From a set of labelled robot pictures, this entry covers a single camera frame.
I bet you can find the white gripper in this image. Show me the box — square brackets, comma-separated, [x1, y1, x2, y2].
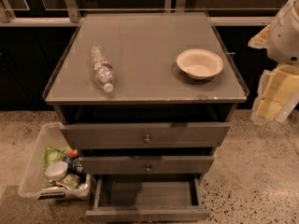
[248, 14, 299, 123]

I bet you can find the clear plastic water bottle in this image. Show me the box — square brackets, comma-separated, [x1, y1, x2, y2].
[90, 46, 115, 93]

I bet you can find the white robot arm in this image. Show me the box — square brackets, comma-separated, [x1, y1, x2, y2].
[248, 0, 299, 125]

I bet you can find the grey drawer cabinet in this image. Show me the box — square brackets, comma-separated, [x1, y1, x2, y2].
[42, 11, 249, 224]

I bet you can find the grey top drawer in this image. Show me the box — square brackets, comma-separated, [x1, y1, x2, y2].
[60, 122, 231, 149]

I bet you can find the grey drawer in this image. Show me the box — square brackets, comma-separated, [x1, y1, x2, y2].
[80, 156, 214, 175]
[60, 122, 231, 149]
[86, 175, 210, 223]

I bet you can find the grey bottom drawer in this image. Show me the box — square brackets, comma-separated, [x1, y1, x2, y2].
[86, 175, 210, 223]

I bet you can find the grey middle drawer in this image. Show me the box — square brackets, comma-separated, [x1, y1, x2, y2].
[80, 156, 214, 175]

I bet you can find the white paper bowl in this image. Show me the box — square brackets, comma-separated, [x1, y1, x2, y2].
[177, 49, 224, 80]

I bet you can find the metal window railing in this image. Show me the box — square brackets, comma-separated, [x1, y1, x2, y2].
[1, 0, 288, 27]

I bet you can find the blue snack bag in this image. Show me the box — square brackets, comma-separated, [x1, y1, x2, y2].
[64, 156, 84, 175]

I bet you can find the green packet in bin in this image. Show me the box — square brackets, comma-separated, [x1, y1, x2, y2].
[56, 174, 80, 189]

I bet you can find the green snack bag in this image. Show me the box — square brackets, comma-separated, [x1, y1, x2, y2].
[44, 146, 67, 169]

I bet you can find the small white bowl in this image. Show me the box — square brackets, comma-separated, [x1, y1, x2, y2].
[45, 161, 68, 180]

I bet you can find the clear plastic storage bin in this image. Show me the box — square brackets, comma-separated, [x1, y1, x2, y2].
[18, 122, 91, 201]

